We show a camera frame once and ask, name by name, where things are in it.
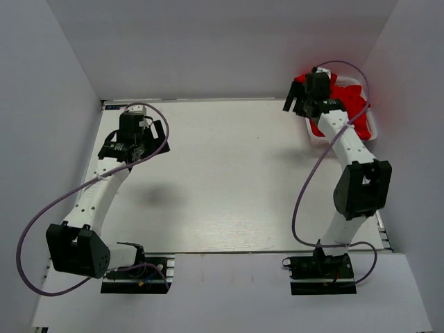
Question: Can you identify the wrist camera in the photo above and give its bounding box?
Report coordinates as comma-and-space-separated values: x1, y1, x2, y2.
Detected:
125, 104, 147, 117
311, 67, 331, 77

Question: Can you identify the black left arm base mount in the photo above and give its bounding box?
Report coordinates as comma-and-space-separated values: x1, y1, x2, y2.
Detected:
101, 255, 175, 295

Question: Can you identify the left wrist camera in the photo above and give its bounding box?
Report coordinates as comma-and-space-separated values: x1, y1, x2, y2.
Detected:
125, 104, 147, 117

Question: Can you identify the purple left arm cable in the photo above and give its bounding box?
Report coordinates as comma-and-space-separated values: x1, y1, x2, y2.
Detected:
16, 102, 171, 296

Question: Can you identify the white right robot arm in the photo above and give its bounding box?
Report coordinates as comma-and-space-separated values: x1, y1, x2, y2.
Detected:
283, 67, 392, 277

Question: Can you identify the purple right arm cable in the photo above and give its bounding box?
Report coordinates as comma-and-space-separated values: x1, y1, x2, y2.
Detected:
291, 60, 378, 287

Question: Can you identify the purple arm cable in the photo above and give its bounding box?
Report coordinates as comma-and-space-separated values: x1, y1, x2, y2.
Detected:
291, 60, 378, 287
16, 102, 171, 296

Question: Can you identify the white plastic basket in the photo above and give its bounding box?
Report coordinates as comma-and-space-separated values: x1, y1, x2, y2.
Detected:
305, 73, 379, 146

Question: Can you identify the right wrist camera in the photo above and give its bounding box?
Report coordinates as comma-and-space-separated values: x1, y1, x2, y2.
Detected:
311, 67, 331, 77

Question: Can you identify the red t-shirts pile in basket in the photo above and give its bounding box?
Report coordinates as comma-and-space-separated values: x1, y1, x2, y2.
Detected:
293, 71, 374, 139

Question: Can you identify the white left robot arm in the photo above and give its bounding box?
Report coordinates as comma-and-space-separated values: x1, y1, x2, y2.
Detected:
46, 105, 169, 278

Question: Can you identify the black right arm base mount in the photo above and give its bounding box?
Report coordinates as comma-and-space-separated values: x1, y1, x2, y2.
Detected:
282, 254, 357, 296

